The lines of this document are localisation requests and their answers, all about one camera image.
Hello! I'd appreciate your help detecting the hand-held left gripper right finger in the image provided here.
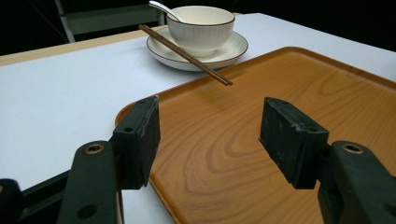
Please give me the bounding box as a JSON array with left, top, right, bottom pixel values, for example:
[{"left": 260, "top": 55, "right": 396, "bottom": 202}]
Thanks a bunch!
[{"left": 258, "top": 96, "right": 396, "bottom": 224}]

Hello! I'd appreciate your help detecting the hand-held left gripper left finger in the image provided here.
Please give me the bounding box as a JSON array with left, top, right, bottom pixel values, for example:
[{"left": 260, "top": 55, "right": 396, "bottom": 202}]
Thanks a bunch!
[{"left": 56, "top": 95, "right": 162, "bottom": 224}]

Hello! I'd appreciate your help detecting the wooden tray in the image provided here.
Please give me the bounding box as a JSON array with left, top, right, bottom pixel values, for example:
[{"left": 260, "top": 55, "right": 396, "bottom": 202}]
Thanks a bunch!
[{"left": 115, "top": 46, "right": 396, "bottom": 224}]

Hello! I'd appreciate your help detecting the brown chopstick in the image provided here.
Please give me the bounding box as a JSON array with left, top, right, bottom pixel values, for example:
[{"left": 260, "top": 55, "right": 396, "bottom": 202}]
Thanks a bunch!
[
  {"left": 140, "top": 23, "right": 233, "bottom": 86},
  {"left": 137, "top": 25, "right": 231, "bottom": 87}
]

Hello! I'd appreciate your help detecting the white plate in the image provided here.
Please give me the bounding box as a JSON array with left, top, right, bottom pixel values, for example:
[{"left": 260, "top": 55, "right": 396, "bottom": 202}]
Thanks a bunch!
[{"left": 146, "top": 25, "right": 249, "bottom": 73}]

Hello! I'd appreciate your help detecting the grey metal stand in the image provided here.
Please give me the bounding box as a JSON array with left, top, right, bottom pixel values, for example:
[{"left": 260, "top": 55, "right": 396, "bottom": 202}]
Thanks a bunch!
[{"left": 54, "top": 0, "right": 166, "bottom": 44}]

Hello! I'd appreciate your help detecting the white bowl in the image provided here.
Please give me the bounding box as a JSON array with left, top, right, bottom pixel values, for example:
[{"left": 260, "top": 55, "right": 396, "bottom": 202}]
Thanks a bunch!
[{"left": 165, "top": 5, "right": 236, "bottom": 58}]

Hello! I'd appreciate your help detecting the white spoon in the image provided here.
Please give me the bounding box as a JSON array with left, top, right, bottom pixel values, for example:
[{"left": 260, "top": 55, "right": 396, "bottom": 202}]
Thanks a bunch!
[{"left": 148, "top": 0, "right": 185, "bottom": 23}]

